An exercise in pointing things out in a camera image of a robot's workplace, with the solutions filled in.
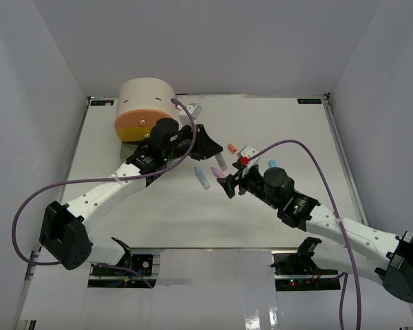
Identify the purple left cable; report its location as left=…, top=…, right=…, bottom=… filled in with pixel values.
left=12, top=98, right=197, bottom=289

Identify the orange top drawer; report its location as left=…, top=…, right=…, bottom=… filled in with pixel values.
left=114, top=109, right=171, bottom=128

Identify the blue highlighter cap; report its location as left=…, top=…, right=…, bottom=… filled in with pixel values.
left=268, top=159, right=278, bottom=168

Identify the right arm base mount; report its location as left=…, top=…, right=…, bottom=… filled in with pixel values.
left=271, top=237, right=341, bottom=292

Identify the orange pen cap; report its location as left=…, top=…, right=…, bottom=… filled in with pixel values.
left=227, top=143, right=237, bottom=154

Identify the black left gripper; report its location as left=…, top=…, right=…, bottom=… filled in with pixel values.
left=165, top=124, right=223, bottom=162

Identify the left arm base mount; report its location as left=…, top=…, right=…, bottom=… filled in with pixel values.
left=87, top=254, right=158, bottom=289

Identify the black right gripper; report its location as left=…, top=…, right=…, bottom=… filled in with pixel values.
left=217, top=162, right=281, bottom=210

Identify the pink highlighter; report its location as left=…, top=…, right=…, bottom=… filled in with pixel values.
left=211, top=167, right=225, bottom=178

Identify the grey bottom drawer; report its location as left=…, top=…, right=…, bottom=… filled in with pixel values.
left=120, top=142, right=138, bottom=162

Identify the orange capped clear highlighter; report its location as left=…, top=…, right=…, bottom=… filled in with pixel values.
left=215, top=153, right=228, bottom=172

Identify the purple cable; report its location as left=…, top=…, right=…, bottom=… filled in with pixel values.
left=244, top=139, right=362, bottom=330
left=12, top=98, right=197, bottom=289

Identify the yellow drawer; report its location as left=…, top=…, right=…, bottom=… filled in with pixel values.
left=115, top=126, right=153, bottom=142

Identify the blue highlighter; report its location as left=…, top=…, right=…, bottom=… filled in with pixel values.
left=194, top=167, right=211, bottom=190

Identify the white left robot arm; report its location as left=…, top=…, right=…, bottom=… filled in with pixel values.
left=39, top=118, right=223, bottom=274

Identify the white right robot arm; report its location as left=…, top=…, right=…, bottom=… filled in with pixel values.
left=217, top=166, right=413, bottom=304

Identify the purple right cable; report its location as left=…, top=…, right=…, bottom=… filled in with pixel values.
left=244, top=139, right=362, bottom=330

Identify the beige cylindrical drawer organizer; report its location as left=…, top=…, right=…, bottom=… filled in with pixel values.
left=116, top=78, right=177, bottom=117

